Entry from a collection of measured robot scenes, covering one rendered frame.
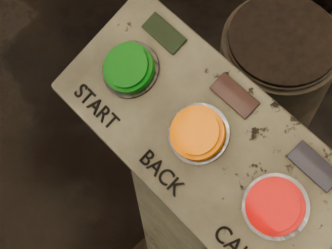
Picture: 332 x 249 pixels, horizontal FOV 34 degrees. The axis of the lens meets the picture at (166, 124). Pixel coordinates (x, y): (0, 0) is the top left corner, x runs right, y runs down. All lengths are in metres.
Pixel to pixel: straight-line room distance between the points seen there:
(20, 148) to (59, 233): 0.19
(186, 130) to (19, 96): 0.78
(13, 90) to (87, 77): 0.72
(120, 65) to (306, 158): 0.15
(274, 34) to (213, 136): 0.19
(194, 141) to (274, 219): 0.08
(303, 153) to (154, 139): 0.11
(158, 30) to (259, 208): 0.16
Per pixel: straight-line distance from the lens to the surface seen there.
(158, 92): 0.41
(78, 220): 1.01
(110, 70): 0.41
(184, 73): 0.40
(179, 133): 0.38
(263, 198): 0.37
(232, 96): 0.39
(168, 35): 0.42
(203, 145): 0.38
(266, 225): 0.37
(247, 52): 0.52
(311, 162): 0.38
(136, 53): 0.41
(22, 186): 1.05
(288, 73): 0.52
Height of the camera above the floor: 0.96
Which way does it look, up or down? 65 degrees down
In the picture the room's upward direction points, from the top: 2 degrees counter-clockwise
